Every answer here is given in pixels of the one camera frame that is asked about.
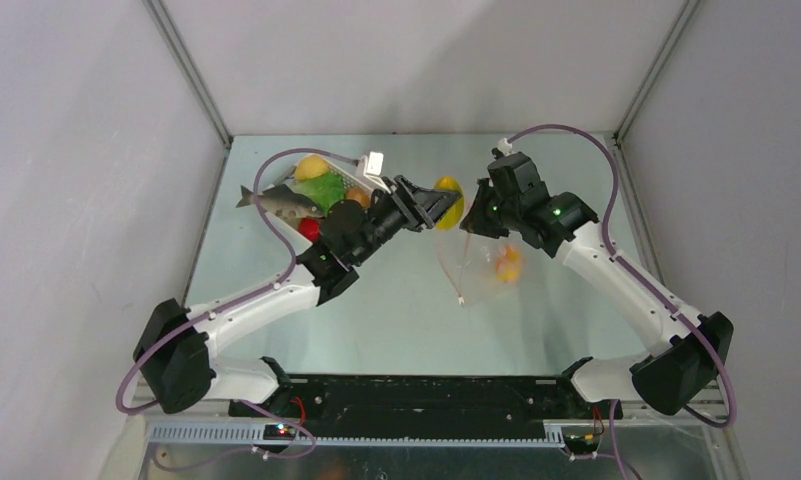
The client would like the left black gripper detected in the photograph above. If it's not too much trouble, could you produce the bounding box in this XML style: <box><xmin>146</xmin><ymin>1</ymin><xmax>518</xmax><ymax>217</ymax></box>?
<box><xmin>350</xmin><ymin>175</ymin><xmax>460</xmax><ymax>265</ymax></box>

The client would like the yellow toy mango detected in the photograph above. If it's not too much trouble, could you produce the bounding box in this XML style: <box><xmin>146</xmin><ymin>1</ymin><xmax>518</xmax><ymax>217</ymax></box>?
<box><xmin>435</xmin><ymin>176</ymin><xmax>465</xmax><ymax>231</ymax></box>

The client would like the clear zip top bag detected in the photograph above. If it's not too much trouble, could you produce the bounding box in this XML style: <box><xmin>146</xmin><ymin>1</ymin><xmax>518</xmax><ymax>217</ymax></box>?
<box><xmin>435</xmin><ymin>227</ymin><xmax>525</xmax><ymax>307</ymax></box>

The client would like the orange toy fruit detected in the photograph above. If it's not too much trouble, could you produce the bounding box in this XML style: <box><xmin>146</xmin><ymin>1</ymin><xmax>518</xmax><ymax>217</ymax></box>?
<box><xmin>495</xmin><ymin>245</ymin><xmax>524</xmax><ymax>284</ymax></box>

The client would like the green toy lettuce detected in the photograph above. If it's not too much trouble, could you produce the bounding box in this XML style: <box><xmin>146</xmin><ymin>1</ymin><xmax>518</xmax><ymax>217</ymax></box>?
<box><xmin>290</xmin><ymin>172</ymin><xmax>346</xmax><ymax>214</ymax></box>

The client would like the grey toy fish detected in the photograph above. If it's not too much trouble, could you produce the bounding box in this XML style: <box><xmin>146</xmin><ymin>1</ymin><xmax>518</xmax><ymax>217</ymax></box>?
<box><xmin>236</xmin><ymin>184</ymin><xmax>324</xmax><ymax>219</ymax></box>

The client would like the yellow toy lemon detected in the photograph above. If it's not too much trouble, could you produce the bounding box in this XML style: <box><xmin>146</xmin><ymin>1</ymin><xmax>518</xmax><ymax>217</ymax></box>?
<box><xmin>294</xmin><ymin>154</ymin><xmax>329</xmax><ymax>182</ymax></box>

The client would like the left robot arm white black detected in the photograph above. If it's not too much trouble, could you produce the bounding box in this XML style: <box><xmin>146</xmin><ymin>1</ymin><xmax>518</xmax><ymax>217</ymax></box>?
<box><xmin>131</xmin><ymin>175</ymin><xmax>462</xmax><ymax>417</ymax></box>

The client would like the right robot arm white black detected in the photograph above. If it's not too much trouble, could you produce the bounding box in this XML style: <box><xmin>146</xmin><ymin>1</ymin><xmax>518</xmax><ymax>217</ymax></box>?
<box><xmin>460</xmin><ymin>152</ymin><xmax>734</xmax><ymax>418</ymax></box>

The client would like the brown toy potato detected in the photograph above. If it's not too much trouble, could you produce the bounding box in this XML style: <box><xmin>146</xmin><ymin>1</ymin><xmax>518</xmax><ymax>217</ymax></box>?
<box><xmin>344</xmin><ymin>186</ymin><xmax>371</xmax><ymax>210</ymax></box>

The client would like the red toy apple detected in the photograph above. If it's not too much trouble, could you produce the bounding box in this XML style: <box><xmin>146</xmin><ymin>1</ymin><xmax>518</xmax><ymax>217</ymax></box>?
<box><xmin>297</xmin><ymin>217</ymin><xmax>322</xmax><ymax>243</ymax></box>

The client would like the white perforated plastic basket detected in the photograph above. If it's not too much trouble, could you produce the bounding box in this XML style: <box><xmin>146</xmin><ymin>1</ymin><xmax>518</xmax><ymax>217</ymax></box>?
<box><xmin>260</xmin><ymin>154</ymin><xmax>372</xmax><ymax>226</ymax></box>

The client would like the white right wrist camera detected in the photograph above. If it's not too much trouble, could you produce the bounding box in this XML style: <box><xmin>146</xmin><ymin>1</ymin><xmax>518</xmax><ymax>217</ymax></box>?
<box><xmin>491</xmin><ymin>138</ymin><xmax>514</xmax><ymax>160</ymax></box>

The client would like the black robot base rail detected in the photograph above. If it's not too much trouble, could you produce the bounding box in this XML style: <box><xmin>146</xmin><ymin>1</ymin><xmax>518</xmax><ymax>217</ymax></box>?
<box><xmin>264</xmin><ymin>373</ymin><xmax>623</xmax><ymax>439</ymax></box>

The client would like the grey slotted cable duct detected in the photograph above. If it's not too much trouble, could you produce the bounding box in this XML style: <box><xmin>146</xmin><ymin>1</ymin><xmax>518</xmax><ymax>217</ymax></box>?
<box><xmin>148</xmin><ymin>421</ymin><xmax>565</xmax><ymax>448</ymax></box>

